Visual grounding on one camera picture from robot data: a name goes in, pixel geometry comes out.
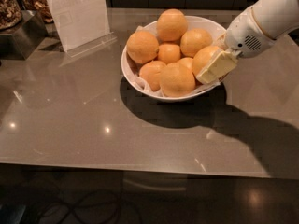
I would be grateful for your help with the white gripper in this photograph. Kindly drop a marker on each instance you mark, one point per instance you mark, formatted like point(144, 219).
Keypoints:
point(246, 34)

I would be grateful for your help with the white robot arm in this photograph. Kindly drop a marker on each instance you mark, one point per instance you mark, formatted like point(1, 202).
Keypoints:
point(275, 17)

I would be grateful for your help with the partly hidden middle orange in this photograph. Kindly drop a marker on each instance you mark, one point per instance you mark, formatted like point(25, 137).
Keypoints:
point(186, 61)

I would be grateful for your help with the white ceramic bowl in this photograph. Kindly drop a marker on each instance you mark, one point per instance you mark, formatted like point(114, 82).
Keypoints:
point(130, 68)

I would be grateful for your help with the small centre orange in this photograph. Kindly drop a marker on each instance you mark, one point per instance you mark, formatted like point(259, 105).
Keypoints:
point(169, 53)

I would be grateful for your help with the acrylic sign holder with paper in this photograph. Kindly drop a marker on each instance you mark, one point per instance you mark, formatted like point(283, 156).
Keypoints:
point(82, 25)

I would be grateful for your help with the dark metal box stand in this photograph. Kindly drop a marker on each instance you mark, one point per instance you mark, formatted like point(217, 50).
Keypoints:
point(20, 41)

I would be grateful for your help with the glass jar of nuts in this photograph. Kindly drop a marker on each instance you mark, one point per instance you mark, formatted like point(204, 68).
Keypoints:
point(10, 14)

